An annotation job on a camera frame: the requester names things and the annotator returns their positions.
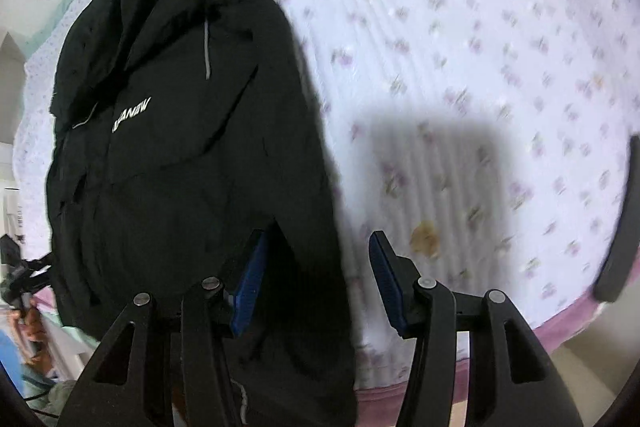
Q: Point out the dark grey curved bar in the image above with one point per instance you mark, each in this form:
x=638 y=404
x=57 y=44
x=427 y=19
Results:
x=620 y=247

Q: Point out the orange cloth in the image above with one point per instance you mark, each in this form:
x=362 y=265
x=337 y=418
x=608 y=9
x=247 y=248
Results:
x=37 y=332

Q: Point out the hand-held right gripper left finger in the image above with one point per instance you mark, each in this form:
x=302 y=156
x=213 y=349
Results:
x=247 y=287

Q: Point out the blue cloth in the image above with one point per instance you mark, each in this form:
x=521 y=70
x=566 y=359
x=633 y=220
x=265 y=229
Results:
x=9 y=367

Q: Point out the pink mattress cover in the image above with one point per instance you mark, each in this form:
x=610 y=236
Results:
x=565 y=327

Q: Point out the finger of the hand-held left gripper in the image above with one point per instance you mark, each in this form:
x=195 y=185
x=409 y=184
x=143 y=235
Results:
x=30 y=274

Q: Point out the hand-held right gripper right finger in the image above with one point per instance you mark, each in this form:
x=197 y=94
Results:
x=390 y=287

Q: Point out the black hooded jacket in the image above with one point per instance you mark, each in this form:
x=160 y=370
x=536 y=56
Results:
x=175 y=157

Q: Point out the bed with floral sheet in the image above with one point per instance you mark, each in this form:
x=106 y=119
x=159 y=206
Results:
x=450 y=32

